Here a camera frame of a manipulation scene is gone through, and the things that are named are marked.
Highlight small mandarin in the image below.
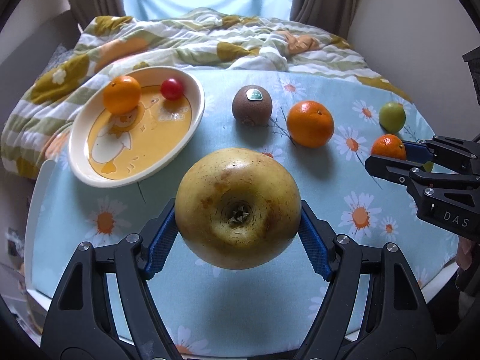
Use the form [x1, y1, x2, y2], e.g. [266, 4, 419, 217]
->
[371, 134, 407, 160]

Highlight green apple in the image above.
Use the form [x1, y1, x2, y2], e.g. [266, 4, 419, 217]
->
[378, 102, 406, 134]

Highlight large orange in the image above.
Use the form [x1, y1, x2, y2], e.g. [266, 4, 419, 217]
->
[286, 100, 335, 149]

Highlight brown kiwi with sticker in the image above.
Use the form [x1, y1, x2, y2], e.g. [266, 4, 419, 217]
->
[232, 85, 272, 127]

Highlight red cherry tomato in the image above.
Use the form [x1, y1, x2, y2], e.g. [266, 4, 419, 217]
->
[160, 78, 184, 101]

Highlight light blue daisy tablecloth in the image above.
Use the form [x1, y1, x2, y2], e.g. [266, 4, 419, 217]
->
[24, 67, 461, 357]

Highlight cream duck print bowl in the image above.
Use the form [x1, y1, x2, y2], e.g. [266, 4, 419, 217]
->
[67, 67, 205, 189]

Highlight green striped floral quilt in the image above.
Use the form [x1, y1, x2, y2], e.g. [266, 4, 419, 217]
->
[1, 8, 398, 180]

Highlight grey bed headboard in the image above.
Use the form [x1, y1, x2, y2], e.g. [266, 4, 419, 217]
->
[1, 10, 80, 128]

